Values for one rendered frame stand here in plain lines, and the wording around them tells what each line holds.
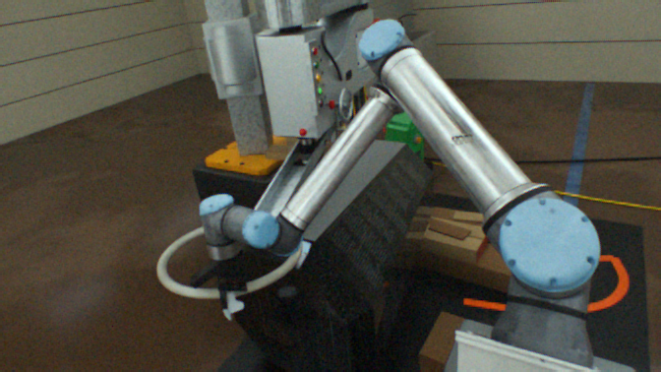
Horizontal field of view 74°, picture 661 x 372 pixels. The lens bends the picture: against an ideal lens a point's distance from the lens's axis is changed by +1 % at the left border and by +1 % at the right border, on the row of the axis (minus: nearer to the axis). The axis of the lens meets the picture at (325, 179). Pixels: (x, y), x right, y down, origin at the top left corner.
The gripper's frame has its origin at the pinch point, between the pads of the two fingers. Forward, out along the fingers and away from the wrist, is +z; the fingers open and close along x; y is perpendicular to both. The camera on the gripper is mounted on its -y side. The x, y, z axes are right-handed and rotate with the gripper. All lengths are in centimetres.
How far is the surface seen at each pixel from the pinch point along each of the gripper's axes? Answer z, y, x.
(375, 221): 9, 57, 59
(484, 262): 61, 126, 92
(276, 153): -3, 15, 131
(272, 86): -52, 19, 71
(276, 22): -77, 23, 64
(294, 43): -69, 29, 64
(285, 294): 27, 15, 40
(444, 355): 68, 82, 36
